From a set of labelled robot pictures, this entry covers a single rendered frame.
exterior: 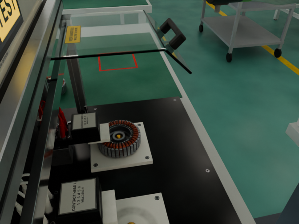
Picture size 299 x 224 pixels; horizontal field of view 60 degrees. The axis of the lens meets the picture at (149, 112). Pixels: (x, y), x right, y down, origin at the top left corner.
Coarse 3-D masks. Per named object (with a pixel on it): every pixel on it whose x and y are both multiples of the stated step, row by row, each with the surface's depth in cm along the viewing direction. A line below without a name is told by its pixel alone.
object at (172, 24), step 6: (168, 18) 61; (162, 24) 62; (168, 24) 61; (174, 24) 58; (162, 30) 62; (168, 30) 62; (174, 30) 56; (174, 36) 55; (180, 36) 54; (174, 42) 54; (180, 42) 54; (174, 48) 55
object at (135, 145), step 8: (120, 120) 70; (112, 128) 68; (120, 128) 69; (128, 128) 68; (136, 128) 67; (112, 136) 66; (136, 136) 65; (104, 144) 63; (112, 144) 63; (120, 144) 62; (128, 144) 63; (136, 144) 64; (104, 152) 64; (112, 152) 62; (120, 152) 62; (128, 152) 63
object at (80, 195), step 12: (72, 180) 42; (84, 180) 42; (96, 180) 42; (60, 192) 40; (72, 192) 40; (84, 192) 40; (96, 192) 40; (108, 192) 45; (60, 204) 38; (72, 204) 38; (84, 204) 38; (96, 204) 38; (108, 204) 43; (48, 216) 39; (60, 216) 37; (72, 216) 37; (84, 216) 38; (96, 216) 38; (108, 216) 41
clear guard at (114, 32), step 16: (64, 16) 62; (80, 16) 62; (96, 16) 62; (112, 16) 62; (128, 16) 62; (144, 16) 62; (64, 32) 54; (96, 32) 54; (112, 32) 54; (128, 32) 54; (144, 32) 54; (160, 32) 59; (64, 48) 48; (80, 48) 48; (96, 48) 48; (112, 48) 48; (128, 48) 48; (144, 48) 48; (160, 48) 48
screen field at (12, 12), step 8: (0, 0) 31; (8, 0) 34; (0, 8) 31; (8, 8) 34; (16, 8) 37; (0, 16) 31; (8, 16) 34; (16, 16) 37; (0, 24) 31; (8, 24) 33; (0, 32) 30
